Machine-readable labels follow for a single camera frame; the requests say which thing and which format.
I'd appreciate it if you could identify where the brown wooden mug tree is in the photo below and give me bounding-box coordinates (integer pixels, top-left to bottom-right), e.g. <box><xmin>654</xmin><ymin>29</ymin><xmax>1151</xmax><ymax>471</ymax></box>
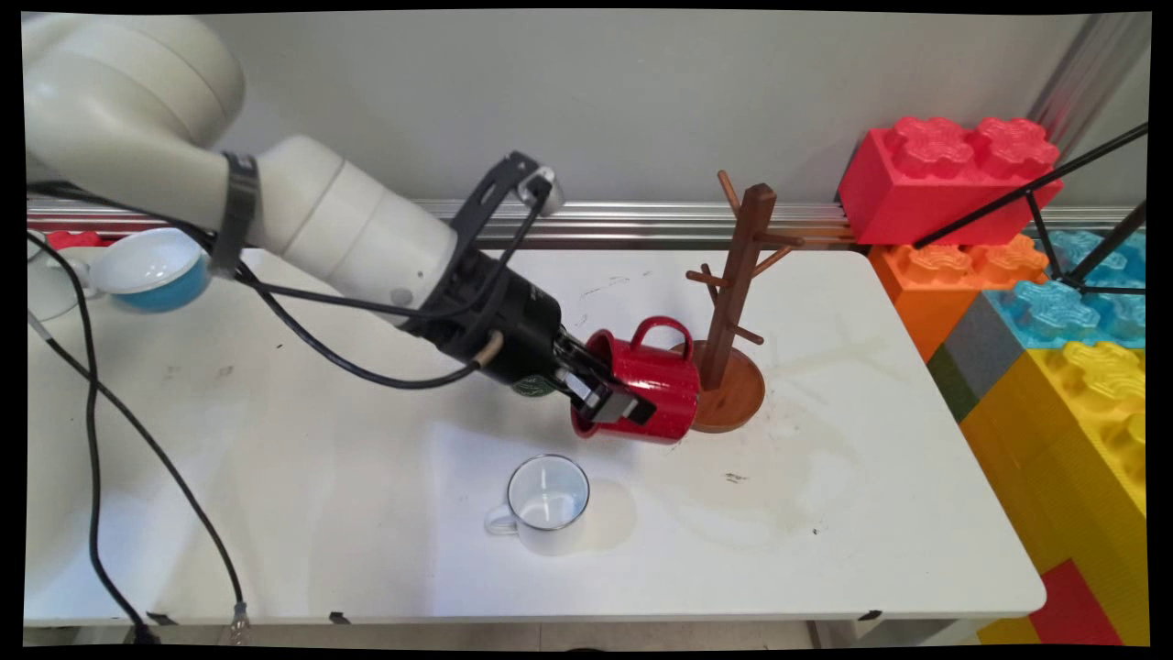
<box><xmin>673</xmin><ymin>170</ymin><xmax>808</xmax><ymax>435</ymax></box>

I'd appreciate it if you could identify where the thin black cable clear plug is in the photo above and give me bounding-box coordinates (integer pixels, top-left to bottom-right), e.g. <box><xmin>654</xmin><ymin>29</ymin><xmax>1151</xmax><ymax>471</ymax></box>
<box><xmin>26</xmin><ymin>310</ymin><xmax>254</xmax><ymax>645</ymax></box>

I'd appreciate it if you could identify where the thick black hanging cable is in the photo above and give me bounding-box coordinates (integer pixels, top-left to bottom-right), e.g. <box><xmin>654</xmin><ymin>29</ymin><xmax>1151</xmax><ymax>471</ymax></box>
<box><xmin>26</xmin><ymin>229</ymin><xmax>159</xmax><ymax>644</ymax></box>

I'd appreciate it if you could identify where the large red toy block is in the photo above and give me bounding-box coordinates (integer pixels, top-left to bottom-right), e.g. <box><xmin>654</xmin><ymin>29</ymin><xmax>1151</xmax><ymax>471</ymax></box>
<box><xmin>836</xmin><ymin>115</ymin><xmax>1065</xmax><ymax>249</ymax></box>

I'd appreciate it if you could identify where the slanted aluminium profile post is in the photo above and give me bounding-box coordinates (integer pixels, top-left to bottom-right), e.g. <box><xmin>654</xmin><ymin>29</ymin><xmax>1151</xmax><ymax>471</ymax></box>
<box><xmin>1025</xmin><ymin>13</ymin><xmax>1149</xmax><ymax>149</ymax></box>

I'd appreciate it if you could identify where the large orange toy block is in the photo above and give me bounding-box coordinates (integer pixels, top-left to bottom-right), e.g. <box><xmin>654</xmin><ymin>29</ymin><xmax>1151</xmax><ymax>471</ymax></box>
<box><xmin>866</xmin><ymin>236</ymin><xmax>1051</xmax><ymax>364</ymax></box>

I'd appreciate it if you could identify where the large yellow toy block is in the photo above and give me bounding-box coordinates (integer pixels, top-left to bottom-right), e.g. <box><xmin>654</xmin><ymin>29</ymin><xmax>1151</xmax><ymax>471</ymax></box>
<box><xmin>957</xmin><ymin>341</ymin><xmax>1149</xmax><ymax>648</ymax></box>

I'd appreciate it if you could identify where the large green toy block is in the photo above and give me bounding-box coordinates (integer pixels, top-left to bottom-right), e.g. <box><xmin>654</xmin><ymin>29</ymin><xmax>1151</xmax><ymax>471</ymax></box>
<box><xmin>925</xmin><ymin>344</ymin><xmax>981</xmax><ymax>425</ymax></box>

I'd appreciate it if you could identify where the black tripod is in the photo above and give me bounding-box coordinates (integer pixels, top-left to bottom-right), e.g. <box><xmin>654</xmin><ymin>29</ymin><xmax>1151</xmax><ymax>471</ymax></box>
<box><xmin>911</xmin><ymin>123</ymin><xmax>1149</xmax><ymax>300</ymax></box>

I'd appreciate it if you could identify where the red speckled mug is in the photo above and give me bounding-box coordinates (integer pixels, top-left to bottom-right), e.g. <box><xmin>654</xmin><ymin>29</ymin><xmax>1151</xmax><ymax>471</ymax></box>
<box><xmin>569</xmin><ymin>315</ymin><xmax>703</xmax><ymax>446</ymax></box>

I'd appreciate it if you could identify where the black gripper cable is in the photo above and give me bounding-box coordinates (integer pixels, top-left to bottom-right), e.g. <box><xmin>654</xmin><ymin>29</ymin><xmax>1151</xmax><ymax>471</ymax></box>
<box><xmin>26</xmin><ymin>181</ymin><xmax>507</xmax><ymax>392</ymax></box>

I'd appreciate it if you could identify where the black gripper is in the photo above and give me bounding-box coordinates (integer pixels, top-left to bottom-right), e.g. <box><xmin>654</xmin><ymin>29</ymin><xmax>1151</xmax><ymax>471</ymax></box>
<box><xmin>401</xmin><ymin>246</ymin><xmax>658</xmax><ymax>428</ymax></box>

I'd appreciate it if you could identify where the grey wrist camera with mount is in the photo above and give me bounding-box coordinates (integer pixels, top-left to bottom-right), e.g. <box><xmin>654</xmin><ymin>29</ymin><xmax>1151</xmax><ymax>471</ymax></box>
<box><xmin>448</xmin><ymin>150</ymin><xmax>559</xmax><ymax>269</ymax></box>

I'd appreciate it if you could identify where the flat red toy block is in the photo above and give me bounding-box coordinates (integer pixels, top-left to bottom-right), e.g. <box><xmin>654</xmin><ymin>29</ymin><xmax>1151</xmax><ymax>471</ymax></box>
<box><xmin>1025</xmin><ymin>558</ymin><xmax>1124</xmax><ymax>648</ymax></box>

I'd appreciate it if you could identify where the white enamel mug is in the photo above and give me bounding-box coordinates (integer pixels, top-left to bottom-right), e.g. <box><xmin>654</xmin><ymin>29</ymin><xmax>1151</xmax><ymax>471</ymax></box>
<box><xmin>483</xmin><ymin>454</ymin><xmax>593</xmax><ymax>557</ymax></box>

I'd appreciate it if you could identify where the large blue toy block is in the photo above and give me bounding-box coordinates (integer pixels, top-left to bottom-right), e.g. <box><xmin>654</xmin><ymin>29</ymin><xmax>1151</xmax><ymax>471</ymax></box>
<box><xmin>984</xmin><ymin>229</ymin><xmax>1149</xmax><ymax>352</ymax></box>

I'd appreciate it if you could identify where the dark green enamel mug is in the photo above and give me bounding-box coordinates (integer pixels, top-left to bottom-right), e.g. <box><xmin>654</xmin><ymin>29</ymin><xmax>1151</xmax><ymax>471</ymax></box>
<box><xmin>510</xmin><ymin>370</ymin><xmax>561</xmax><ymax>401</ymax></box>

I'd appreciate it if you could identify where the blue bowl white inside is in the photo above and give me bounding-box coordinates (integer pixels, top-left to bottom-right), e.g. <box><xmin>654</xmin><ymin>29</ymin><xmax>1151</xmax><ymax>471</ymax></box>
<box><xmin>89</xmin><ymin>226</ymin><xmax>214</xmax><ymax>315</ymax></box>

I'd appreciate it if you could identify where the black camera cable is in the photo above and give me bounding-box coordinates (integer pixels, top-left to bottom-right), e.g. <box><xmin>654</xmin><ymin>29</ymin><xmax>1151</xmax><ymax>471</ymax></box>
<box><xmin>233</xmin><ymin>178</ymin><xmax>556</xmax><ymax>323</ymax></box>

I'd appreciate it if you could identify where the white round container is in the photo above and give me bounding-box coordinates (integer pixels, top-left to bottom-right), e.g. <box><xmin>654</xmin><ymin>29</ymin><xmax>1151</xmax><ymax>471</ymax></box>
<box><xmin>26</xmin><ymin>256</ymin><xmax>98</xmax><ymax>323</ymax></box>

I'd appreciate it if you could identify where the horizontal aluminium rail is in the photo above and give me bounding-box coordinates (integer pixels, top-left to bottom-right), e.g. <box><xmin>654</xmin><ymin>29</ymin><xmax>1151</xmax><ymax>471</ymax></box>
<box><xmin>27</xmin><ymin>193</ymin><xmax>864</xmax><ymax>252</ymax></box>

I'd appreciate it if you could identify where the large grey toy block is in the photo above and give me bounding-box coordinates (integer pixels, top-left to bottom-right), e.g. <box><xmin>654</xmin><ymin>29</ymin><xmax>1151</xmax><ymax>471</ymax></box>
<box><xmin>941</xmin><ymin>292</ymin><xmax>1029</xmax><ymax>402</ymax></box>

